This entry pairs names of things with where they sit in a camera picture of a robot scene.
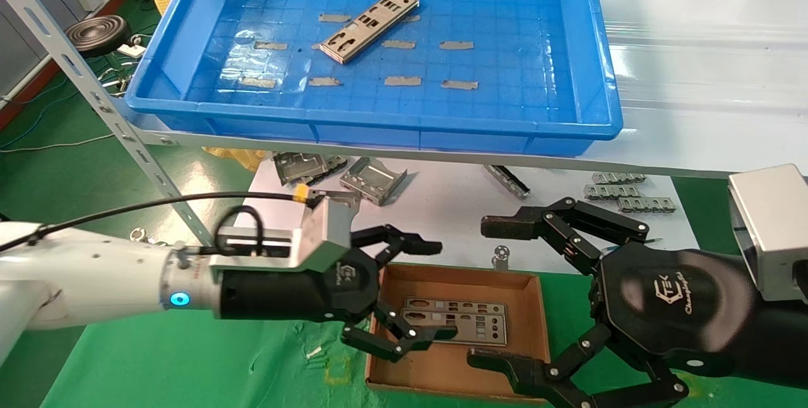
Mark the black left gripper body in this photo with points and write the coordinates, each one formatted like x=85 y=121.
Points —
x=284 y=294

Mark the open grey metal cage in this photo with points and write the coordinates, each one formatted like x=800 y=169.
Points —
x=372 y=177

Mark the black round stool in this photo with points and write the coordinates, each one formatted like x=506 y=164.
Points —
x=98 y=35

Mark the blue plastic tray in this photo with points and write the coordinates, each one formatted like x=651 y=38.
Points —
x=505 y=4

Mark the flat grey metal frame plate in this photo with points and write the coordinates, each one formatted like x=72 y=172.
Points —
x=344 y=196

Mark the grey perforated shelf post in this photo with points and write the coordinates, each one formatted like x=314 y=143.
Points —
x=76 y=64

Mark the grey toothed connector strip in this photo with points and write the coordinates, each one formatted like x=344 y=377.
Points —
x=611 y=192
x=647 y=205
x=618 y=178

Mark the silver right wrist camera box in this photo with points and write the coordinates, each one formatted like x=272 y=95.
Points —
x=770 y=225

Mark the white power adapter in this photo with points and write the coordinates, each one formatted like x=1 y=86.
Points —
x=132 y=50

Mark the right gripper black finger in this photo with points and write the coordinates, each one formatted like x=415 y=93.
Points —
x=505 y=226
x=505 y=367

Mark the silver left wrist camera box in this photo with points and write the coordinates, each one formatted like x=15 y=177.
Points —
x=322 y=231

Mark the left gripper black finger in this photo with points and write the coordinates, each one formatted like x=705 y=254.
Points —
x=420 y=247
x=404 y=342

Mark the long slotted metal strip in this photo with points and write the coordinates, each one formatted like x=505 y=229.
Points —
x=507 y=182

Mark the white flat base board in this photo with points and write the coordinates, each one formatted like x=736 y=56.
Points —
x=442 y=218

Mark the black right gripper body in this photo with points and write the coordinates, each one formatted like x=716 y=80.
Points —
x=682 y=307

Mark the green table cloth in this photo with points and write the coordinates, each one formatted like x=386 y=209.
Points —
x=189 y=370

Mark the silver binder clip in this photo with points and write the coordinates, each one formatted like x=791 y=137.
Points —
x=500 y=259
x=139 y=234

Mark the shallow cardboard box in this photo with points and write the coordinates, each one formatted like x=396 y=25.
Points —
x=442 y=370

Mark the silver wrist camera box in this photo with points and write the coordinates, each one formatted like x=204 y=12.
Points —
x=322 y=231
x=770 y=225

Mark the bent grey metal bracket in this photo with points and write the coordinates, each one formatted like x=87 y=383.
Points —
x=297 y=168

